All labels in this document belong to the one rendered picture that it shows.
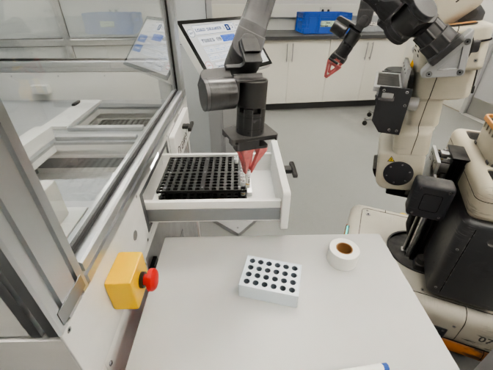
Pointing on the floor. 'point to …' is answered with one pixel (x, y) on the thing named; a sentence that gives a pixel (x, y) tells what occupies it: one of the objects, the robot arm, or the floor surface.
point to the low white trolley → (311, 332)
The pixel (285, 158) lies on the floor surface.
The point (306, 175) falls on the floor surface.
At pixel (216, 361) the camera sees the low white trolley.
